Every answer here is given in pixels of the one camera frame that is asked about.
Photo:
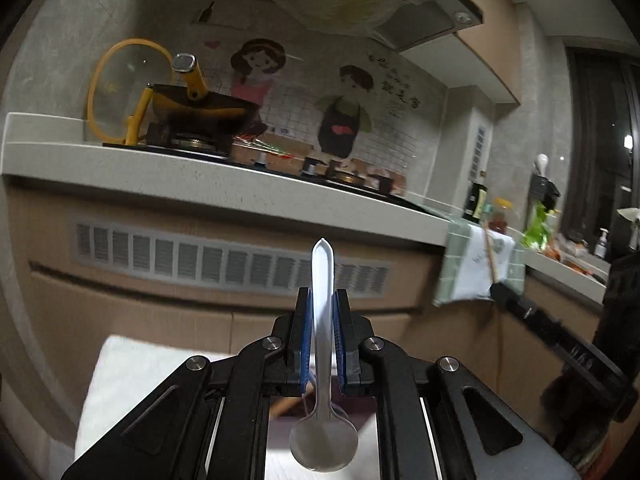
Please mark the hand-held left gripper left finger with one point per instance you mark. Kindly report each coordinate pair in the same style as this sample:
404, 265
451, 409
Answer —
306, 340

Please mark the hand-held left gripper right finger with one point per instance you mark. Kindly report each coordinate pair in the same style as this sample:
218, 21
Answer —
342, 350

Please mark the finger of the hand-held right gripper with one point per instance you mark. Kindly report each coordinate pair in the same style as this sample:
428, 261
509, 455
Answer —
525, 310

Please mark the wooden chopstick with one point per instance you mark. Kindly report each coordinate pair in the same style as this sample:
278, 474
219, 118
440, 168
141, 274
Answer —
490, 260

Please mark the silver metal spoon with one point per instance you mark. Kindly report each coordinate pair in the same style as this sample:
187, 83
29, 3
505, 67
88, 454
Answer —
324, 440

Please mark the green checked towel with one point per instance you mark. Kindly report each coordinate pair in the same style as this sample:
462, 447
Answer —
470, 270

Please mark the green bag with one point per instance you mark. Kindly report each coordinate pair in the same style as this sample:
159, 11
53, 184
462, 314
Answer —
537, 230

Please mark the yellow-capped bottle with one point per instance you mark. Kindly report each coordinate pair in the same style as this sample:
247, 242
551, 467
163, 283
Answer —
500, 215

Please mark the white pump bottle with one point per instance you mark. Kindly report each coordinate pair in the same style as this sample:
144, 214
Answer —
601, 247

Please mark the grey vent grille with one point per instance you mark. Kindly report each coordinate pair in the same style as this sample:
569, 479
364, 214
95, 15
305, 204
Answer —
225, 265

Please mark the dark bottle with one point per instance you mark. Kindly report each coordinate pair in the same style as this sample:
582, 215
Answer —
475, 202

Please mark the brown kitchen base cabinet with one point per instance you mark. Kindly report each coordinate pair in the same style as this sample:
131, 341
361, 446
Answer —
150, 320

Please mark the white towel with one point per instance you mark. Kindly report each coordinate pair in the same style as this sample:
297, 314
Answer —
150, 375

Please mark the black gas stove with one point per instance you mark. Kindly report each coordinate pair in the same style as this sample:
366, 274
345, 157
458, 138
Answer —
280, 167

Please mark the dark window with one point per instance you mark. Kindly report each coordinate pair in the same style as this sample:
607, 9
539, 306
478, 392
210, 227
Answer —
605, 150

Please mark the white kitchen countertop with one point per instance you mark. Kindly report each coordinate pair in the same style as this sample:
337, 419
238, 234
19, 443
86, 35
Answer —
150, 170

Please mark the yellow-rimmed glass lid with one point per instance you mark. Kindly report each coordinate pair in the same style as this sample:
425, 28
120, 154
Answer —
125, 85

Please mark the range hood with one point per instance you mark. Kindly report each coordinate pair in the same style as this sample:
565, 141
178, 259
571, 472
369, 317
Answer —
375, 5

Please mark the white wall vent panel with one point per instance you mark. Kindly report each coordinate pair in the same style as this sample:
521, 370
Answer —
478, 152

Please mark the cartoon wall sticker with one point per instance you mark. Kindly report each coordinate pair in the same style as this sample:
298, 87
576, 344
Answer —
300, 90

